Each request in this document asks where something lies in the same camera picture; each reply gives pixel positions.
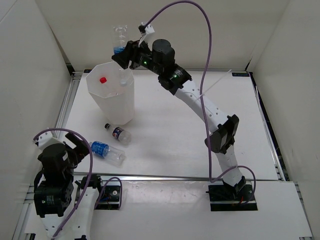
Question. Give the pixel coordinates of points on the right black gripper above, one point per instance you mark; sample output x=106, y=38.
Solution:
x=123, y=58

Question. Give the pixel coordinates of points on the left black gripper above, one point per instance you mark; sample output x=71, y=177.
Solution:
x=81, y=149

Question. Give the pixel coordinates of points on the Aquafina blue label bottle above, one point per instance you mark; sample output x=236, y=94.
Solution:
x=119, y=40

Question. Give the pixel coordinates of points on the red label plastic bottle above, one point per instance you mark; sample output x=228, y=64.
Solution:
x=107, y=89

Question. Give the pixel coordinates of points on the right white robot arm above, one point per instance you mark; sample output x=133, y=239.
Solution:
x=221, y=126

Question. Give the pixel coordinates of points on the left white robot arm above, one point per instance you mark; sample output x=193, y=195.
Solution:
x=64, y=205

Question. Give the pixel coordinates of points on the white octagonal plastic bin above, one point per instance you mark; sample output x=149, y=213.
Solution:
x=118, y=109

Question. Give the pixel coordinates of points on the blue label white cap bottle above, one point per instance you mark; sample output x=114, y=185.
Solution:
x=108, y=153

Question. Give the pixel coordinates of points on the Pepsi black cap bottle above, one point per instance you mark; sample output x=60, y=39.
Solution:
x=117, y=132

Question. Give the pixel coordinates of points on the white zip tie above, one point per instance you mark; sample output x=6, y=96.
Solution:
x=223, y=76

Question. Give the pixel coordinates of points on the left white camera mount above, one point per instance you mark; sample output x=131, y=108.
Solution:
x=46, y=139

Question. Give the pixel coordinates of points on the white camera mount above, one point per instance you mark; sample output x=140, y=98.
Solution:
x=146, y=33
x=46, y=139

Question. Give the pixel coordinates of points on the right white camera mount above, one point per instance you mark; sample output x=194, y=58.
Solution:
x=146, y=33

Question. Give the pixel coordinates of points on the aluminium frame rail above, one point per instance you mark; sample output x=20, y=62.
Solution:
x=71, y=91

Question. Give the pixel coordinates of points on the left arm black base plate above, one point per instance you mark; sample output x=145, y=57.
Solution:
x=111, y=196

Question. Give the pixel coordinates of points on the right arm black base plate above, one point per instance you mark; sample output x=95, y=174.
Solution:
x=221, y=200

